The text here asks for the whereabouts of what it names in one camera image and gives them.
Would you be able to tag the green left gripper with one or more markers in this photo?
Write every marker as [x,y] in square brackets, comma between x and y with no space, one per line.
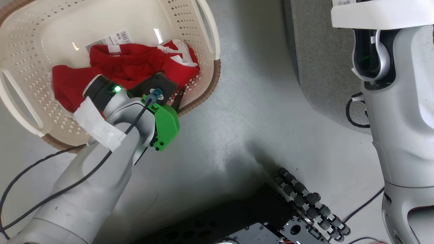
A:
[166,125]

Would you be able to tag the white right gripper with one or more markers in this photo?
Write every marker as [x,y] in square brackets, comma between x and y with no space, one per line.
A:
[379,15]

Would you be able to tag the red and white garment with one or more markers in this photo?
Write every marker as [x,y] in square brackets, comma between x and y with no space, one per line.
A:
[135,61]

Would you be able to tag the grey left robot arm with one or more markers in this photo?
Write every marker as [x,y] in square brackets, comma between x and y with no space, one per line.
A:
[84,189]

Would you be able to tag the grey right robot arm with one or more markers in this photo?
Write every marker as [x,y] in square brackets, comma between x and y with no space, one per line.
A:
[400,135]

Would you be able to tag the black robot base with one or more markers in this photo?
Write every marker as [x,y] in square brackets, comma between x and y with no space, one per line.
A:
[244,213]

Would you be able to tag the grey fabric sofa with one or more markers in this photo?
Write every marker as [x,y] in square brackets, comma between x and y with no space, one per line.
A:
[322,67]

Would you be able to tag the white tape strip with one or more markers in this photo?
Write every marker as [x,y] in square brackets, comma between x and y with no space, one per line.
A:
[98,125]

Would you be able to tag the white barcode label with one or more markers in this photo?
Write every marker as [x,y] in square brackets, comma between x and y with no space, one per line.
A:
[118,36]

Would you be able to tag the cream perforated laundry basket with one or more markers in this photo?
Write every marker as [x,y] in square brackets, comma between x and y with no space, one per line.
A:
[51,30]

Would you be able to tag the black roller omni wheel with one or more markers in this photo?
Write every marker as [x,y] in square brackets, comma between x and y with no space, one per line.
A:
[312,203]

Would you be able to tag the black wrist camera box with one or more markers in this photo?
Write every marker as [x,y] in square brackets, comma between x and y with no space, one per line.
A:
[156,81]

